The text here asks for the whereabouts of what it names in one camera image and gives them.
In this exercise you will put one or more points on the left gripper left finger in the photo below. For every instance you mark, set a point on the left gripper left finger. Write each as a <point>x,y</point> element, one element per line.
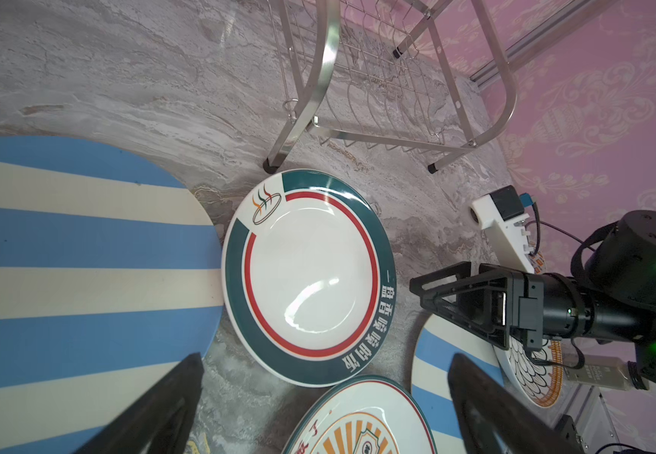
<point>159,421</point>

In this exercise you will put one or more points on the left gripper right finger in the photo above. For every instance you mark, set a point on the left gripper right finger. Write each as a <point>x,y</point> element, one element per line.
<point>491,420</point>

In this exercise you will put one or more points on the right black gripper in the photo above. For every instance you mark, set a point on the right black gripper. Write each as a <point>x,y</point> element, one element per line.
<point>494,303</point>

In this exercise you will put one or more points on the green red rimmed white plate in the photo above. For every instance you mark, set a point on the green red rimmed white plate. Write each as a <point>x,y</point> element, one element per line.
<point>309,278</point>

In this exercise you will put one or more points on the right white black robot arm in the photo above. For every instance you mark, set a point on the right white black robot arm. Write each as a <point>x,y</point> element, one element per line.
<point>610,295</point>

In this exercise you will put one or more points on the blue striped plate front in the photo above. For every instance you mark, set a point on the blue striped plate front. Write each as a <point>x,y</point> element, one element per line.
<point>436,346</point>

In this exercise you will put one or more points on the blue striped plate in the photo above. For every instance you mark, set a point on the blue striped plate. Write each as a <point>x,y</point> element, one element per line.
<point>109,277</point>
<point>436,346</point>

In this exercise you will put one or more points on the floral pattern plate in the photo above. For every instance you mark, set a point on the floral pattern plate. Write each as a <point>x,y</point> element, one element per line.
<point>540,384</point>

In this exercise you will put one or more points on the orange sunburst plate right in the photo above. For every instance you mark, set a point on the orange sunburst plate right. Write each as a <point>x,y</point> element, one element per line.
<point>365,414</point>

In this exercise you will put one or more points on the blue striped plate rear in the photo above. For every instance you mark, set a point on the blue striped plate rear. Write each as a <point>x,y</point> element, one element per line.
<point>109,277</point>

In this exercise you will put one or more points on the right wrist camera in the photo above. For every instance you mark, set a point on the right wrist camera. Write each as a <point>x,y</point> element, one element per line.
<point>501,216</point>

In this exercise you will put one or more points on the aluminium rail frame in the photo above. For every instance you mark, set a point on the aluminium rail frame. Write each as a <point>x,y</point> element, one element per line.
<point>584,420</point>

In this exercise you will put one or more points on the silver wire dish rack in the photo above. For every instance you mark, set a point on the silver wire dish rack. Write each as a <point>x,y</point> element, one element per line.
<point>376,73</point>

